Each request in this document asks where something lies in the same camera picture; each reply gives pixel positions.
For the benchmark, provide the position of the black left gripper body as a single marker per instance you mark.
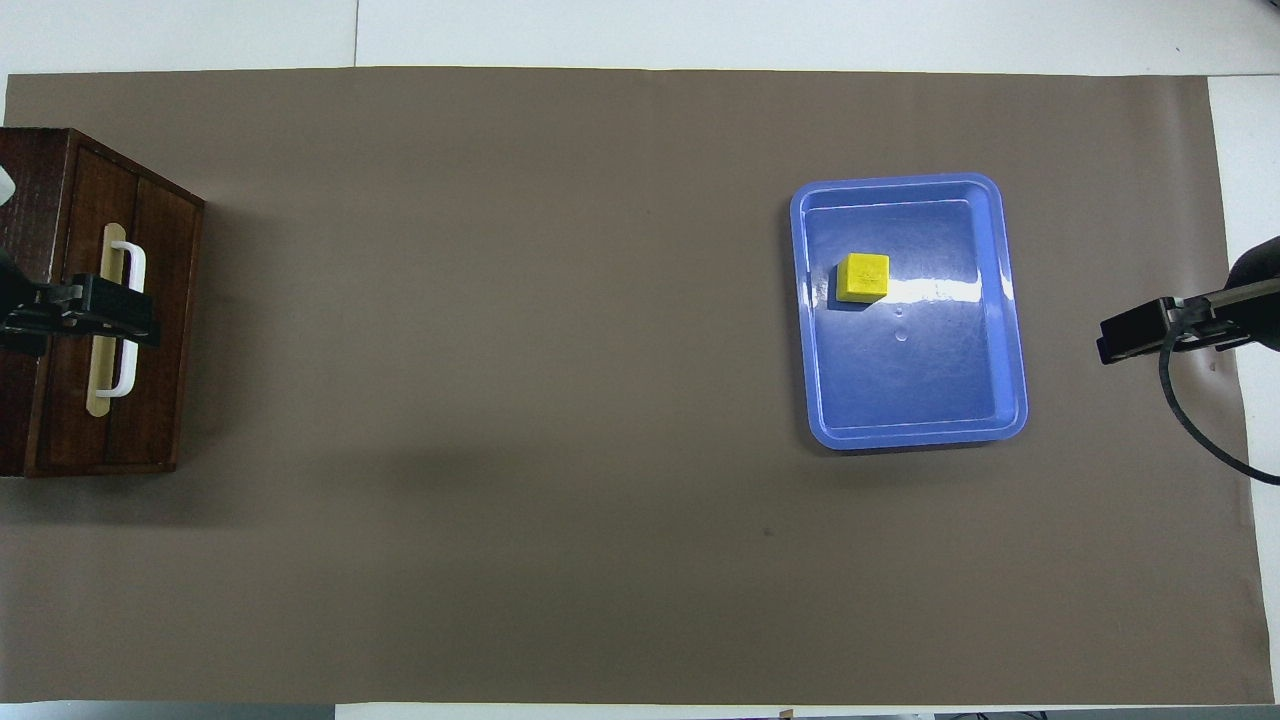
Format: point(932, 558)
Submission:
point(105, 305)

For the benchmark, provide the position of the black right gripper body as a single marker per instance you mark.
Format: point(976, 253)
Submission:
point(1135, 335)

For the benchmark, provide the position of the yellow block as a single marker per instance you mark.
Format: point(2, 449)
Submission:
point(862, 276)

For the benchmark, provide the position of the dark wooden drawer cabinet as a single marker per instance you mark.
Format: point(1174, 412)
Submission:
point(30, 200)

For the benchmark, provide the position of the blue plastic tray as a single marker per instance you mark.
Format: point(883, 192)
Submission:
point(920, 380)

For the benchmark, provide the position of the brown table mat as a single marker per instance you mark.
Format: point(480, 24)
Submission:
point(500, 400)

